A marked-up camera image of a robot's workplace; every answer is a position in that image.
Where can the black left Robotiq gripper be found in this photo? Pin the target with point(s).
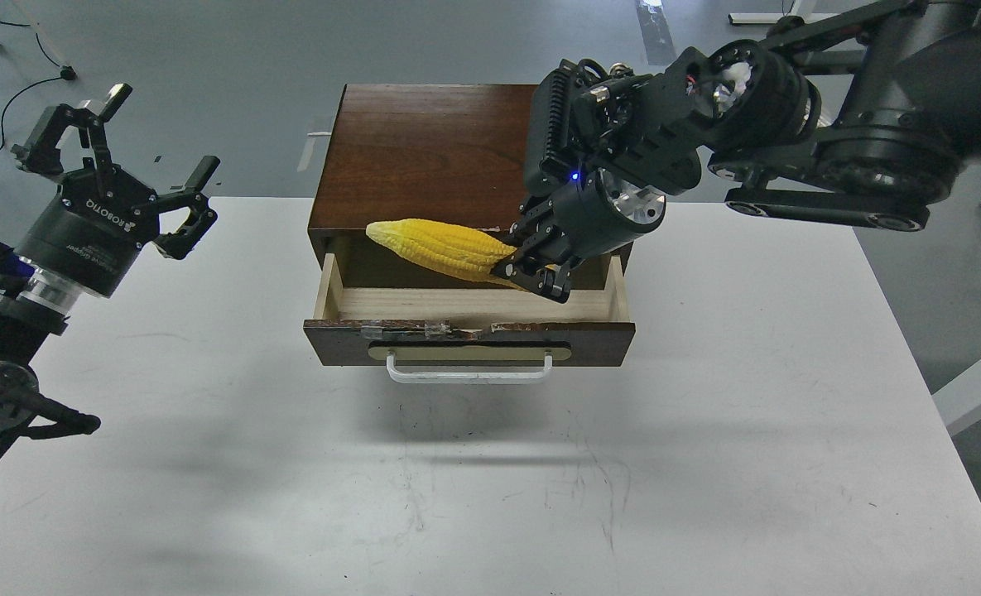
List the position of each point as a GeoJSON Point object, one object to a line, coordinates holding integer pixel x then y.
{"type": "Point", "coordinates": [84, 232]}

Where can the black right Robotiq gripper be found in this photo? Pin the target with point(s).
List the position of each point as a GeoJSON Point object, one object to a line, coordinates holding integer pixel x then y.
{"type": "Point", "coordinates": [594, 213]}

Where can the yellow corn cob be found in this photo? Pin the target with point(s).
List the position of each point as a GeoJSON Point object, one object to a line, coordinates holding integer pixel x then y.
{"type": "Point", "coordinates": [453, 250]}

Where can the wooden drawer with dark front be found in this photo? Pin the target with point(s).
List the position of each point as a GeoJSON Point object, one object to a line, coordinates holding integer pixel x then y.
{"type": "Point", "coordinates": [371, 303]}

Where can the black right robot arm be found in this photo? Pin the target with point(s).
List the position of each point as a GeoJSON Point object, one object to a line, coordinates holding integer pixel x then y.
{"type": "Point", "coordinates": [861, 120]}

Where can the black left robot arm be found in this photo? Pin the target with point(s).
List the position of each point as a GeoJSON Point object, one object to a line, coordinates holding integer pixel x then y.
{"type": "Point", "coordinates": [35, 303]}

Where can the dark wooden cabinet box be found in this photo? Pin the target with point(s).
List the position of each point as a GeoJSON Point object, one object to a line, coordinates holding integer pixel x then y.
{"type": "Point", "coordinates": [449, 152]}

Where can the white desk foot bar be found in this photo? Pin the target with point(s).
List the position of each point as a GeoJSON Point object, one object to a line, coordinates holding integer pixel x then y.
{"type": "Point", "coordinates": [805, 10]}

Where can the white metal drawer handle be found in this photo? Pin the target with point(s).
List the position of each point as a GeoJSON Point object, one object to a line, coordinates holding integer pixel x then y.
{"type": "Point", "coordinates": [470, 375]}

